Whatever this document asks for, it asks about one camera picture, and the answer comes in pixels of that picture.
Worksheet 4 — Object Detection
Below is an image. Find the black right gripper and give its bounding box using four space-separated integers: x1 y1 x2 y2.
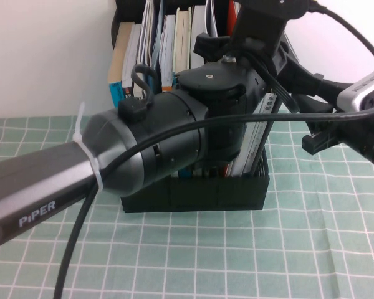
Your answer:
302 116 374 174

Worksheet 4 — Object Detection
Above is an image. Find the white spine car suspension book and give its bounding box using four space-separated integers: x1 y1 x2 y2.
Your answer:
242 92 279 178

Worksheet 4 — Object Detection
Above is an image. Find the black mesh book holder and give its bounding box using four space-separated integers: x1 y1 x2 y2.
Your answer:
110 0 271 214

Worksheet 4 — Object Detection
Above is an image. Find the grey spine orange-band book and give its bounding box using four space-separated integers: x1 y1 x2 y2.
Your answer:
189 4 208 70

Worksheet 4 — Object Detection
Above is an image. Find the blue spine mechanism book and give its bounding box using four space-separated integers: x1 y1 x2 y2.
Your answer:
173 6 194 179

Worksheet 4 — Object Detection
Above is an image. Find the white spine orange-band book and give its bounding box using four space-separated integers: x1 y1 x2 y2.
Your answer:
158 14 179 92

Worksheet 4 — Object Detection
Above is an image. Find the cyan spine book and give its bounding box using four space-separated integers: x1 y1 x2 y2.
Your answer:
107 21 135 109

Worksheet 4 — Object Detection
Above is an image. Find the white thin magazine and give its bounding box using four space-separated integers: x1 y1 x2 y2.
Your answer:
229 121 257 178

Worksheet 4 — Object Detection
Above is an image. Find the red cover brochure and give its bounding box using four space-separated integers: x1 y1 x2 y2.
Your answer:
223 0 241 178

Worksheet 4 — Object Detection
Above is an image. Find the dark cover floppy magazine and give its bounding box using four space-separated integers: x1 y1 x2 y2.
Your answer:
204 0 219 37

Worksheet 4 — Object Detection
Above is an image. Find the green white checkered tablecloth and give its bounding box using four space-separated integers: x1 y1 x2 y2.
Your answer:
0 108 374 299

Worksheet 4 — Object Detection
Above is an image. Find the tall blue thin brochure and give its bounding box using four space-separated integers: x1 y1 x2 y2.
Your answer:
137 0 166 77

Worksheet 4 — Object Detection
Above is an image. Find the white zip tie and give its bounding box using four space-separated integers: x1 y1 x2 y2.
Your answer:
72 101 106 191

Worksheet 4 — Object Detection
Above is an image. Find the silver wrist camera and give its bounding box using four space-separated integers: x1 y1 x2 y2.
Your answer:
336 67 374 112

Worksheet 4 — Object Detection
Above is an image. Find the flat black ribbon cable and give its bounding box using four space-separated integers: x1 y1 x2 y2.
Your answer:
264 70 300 113

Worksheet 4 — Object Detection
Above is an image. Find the thin black looping cable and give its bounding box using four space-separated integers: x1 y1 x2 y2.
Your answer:
307 0 374 71

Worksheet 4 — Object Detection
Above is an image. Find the thick black cable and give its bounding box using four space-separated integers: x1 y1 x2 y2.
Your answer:
51 104 374 299

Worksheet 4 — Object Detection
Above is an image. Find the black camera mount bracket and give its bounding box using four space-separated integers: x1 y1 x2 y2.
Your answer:
194 0 339 113

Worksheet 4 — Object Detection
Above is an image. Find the short black plug cable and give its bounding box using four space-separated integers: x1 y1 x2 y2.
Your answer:
117 64 157 123

